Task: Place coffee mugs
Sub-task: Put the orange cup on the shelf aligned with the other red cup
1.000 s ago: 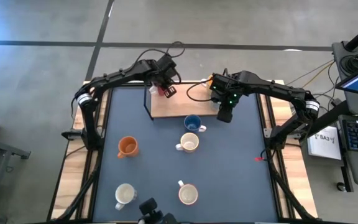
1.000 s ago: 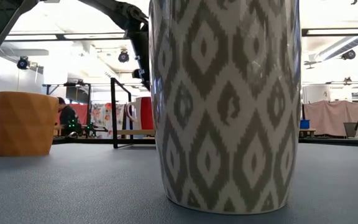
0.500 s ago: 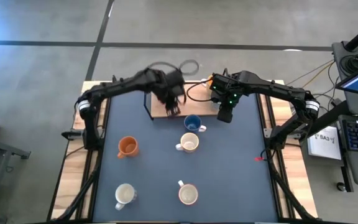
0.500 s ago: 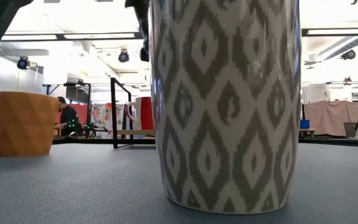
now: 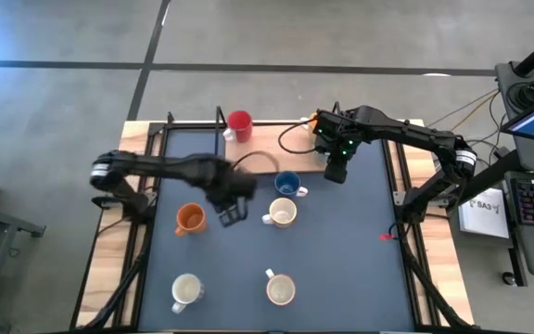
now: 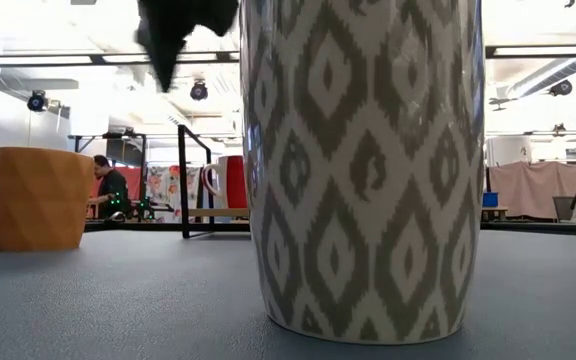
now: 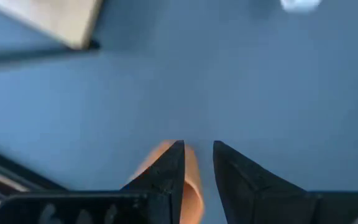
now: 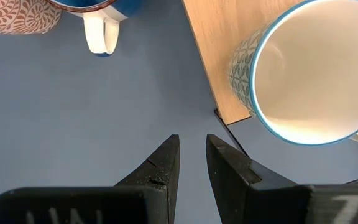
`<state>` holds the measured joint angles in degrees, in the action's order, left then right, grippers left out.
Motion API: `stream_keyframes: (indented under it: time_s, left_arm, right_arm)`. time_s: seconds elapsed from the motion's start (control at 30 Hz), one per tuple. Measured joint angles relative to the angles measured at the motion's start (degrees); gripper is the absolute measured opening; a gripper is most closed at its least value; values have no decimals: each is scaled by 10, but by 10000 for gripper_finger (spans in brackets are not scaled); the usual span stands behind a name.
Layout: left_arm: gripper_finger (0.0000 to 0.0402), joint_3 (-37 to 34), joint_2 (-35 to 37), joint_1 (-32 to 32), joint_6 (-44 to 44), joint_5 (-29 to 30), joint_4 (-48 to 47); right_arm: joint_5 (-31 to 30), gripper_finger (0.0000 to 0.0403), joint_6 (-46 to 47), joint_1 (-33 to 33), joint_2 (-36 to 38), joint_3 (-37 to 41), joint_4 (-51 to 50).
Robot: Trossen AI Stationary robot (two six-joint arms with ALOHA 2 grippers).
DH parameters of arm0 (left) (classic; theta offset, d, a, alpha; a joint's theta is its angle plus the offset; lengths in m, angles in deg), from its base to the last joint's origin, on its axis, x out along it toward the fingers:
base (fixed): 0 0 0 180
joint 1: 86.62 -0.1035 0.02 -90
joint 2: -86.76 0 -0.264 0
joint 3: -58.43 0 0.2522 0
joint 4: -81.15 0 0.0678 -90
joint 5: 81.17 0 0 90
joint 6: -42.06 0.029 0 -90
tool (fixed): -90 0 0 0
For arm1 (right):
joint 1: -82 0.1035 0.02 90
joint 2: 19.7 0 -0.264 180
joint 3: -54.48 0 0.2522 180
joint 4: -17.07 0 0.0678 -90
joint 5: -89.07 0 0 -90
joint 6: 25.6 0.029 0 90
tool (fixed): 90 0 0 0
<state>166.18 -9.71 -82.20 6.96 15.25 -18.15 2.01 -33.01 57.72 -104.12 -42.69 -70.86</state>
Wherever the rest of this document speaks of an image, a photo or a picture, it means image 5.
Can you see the black diagonal strut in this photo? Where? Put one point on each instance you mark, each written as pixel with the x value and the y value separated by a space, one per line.
pixel 499 176

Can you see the white mug red lattice pattern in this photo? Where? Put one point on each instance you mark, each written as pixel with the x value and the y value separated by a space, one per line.
pixel 187 287

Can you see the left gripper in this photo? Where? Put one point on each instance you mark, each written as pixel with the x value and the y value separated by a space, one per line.
pixel 230 183

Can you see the white paper sheet SA3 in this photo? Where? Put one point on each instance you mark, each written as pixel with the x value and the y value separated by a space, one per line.
pixel 485 213

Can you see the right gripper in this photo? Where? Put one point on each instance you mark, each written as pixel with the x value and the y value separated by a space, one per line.
pixel 339 169

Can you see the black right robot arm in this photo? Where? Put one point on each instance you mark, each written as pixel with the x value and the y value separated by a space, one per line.
pixel 410 132

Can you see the black caster wheel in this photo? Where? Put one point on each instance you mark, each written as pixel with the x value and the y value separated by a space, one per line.
pixel 509 278

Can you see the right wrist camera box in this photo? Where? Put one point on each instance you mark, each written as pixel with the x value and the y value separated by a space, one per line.
pixel 329 126

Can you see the wooden shelf black metal frame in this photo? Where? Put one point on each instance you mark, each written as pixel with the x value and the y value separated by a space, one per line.
pixel 260 139

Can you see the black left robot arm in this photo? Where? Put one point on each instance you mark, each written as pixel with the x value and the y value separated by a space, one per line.
pixel 156 164

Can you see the orange ceramic mug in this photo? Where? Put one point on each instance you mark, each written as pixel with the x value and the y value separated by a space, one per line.
pixel 193 218

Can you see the cream patterned mug yellow rim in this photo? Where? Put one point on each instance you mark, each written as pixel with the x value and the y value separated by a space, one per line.
pixel 282 212

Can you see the grey diamond mug red rim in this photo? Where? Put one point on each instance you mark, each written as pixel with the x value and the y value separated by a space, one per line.
pixel 281 290

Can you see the red mug white stripe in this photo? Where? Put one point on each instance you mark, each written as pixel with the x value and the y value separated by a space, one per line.
pixel 240 123

